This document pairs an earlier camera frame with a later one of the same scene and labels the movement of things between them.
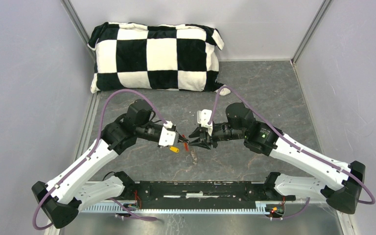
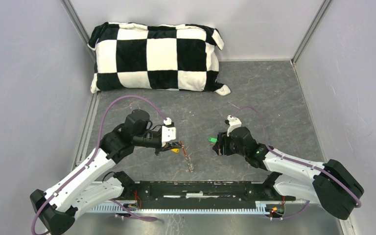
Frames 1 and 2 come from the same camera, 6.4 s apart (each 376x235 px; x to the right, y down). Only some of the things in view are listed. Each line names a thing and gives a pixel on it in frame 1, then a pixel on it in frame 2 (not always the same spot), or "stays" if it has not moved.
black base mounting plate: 175,192 stays
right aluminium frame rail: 311,31 stays
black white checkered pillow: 175,57 stays
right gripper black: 204,137 → 223,140
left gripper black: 179,138 → 168,146
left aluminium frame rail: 78,25 stays
